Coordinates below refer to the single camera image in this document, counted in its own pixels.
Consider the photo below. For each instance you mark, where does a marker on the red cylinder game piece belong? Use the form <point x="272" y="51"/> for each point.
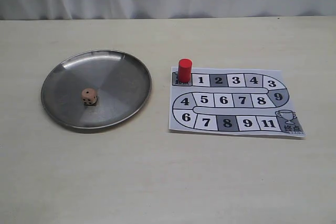
<point x="184" y="70"/>

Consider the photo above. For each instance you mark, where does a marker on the wooden die with black pips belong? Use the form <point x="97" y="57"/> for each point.
<point x="89" y="96"/>

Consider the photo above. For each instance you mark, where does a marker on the round stainless steel plate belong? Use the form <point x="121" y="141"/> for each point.
<point x="122" y="81"/>

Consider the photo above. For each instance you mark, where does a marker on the paper number game board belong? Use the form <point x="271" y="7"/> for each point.
<point x="233" y="102"/>

